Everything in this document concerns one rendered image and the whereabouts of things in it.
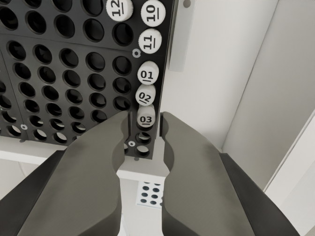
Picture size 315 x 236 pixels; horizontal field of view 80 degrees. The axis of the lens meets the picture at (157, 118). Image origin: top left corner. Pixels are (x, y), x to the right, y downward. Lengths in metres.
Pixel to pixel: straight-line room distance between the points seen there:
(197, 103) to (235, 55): 0.06
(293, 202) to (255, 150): 0.33
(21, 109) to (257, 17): 0.21
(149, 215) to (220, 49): 0.41
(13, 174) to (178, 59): 0.35
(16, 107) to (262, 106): 0.20
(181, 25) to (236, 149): 0.13
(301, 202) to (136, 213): 0.35
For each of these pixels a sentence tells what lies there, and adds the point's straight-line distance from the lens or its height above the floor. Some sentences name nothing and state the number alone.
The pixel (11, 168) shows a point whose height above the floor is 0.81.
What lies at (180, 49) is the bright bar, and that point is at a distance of 0.18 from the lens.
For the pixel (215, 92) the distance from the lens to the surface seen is 0.20.
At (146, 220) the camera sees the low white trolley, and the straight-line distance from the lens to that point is 0.53.
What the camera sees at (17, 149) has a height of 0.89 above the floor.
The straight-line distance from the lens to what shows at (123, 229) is 0.54.
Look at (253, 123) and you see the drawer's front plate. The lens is 0.18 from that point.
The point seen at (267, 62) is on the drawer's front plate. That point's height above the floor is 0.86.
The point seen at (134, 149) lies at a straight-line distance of 0.16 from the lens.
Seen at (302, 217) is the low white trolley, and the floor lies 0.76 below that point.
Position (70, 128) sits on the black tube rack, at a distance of 0.17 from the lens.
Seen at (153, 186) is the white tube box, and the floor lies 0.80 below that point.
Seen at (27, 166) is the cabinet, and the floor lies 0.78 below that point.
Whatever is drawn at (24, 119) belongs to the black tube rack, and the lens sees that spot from 0.19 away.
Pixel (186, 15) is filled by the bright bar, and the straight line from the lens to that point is 0.17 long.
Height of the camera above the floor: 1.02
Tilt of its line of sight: 58 degrees down
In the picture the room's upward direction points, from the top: 169 degrees counter-clockwise
